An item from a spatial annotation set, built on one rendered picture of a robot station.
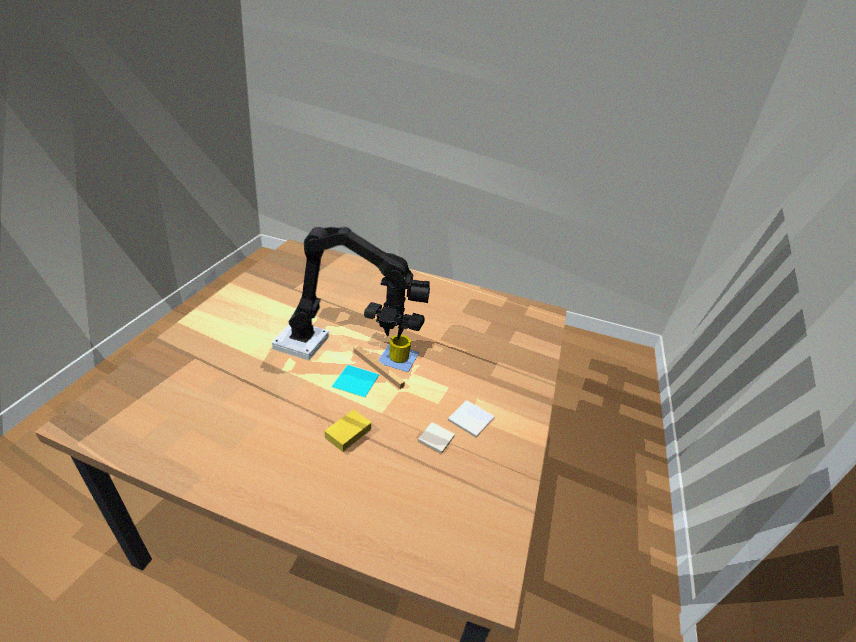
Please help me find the yellow rectangular block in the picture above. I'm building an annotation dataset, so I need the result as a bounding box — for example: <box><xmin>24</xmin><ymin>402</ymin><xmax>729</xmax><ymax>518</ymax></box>
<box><xmin>325</xmin><ymin>409</ymin><xmax>371</xmax><ymax>452</ymax></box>

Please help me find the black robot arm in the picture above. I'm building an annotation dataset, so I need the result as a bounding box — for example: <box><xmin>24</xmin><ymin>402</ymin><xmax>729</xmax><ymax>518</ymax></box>
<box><xmin>288</xmin><ymin>227</ymin><xmax>430</xmax><ymax>343</ymax></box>

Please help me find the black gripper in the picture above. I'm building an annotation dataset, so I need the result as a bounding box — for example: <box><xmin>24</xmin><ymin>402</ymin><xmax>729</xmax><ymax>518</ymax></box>
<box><xmin>364</xmin><ymin>297</ymin><xmax>425</xmax><ymax>340</ymax></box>

